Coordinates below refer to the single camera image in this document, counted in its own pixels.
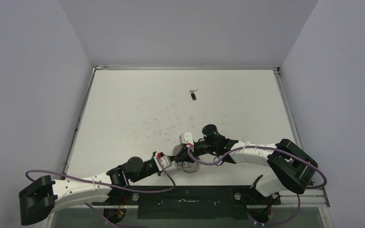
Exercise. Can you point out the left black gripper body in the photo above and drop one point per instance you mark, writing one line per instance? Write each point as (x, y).
(159, 161)

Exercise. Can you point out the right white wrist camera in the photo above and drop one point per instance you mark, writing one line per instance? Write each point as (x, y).
(186, 140)

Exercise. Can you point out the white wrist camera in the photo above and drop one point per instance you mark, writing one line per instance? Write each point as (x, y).
(161, 161)
(186, 140)

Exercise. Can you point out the far key with black tag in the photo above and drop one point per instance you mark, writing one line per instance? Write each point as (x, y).
(192, 93)

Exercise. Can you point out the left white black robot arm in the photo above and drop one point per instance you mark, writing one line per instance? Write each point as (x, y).
(45, 196)

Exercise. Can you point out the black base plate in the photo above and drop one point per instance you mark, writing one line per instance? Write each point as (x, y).
(192, 202)

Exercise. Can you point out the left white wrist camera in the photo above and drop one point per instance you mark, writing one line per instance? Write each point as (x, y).
(161, 161)

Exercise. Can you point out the aluminium frame rail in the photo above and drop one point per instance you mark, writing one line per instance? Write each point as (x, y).
(311, 198)

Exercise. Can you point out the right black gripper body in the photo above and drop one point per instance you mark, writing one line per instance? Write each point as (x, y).
(189, 149)

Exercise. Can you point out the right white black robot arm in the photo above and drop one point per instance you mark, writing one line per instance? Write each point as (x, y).
(292, 168)

